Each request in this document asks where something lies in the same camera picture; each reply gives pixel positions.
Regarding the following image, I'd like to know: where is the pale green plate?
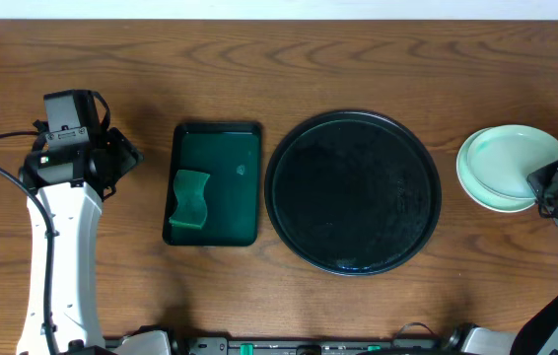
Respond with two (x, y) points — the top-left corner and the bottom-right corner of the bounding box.
(456, 128), (534, 213)
(466, 124), (558, 200)

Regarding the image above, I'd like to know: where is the rectangular black water tray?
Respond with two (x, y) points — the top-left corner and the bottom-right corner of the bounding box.
(162, 122), (262, 247)

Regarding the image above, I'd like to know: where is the round black tray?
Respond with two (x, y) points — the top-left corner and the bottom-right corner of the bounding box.
(264, 109), (442, 276)

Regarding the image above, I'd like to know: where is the green sponge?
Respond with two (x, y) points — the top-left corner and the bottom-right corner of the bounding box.
(169, 170), (210, 230)

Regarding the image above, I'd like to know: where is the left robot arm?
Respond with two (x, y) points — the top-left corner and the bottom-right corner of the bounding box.
(16, 128), (143, 354)

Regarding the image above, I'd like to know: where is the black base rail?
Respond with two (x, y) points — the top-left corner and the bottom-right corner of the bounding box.
(105, 325), (455, 355)

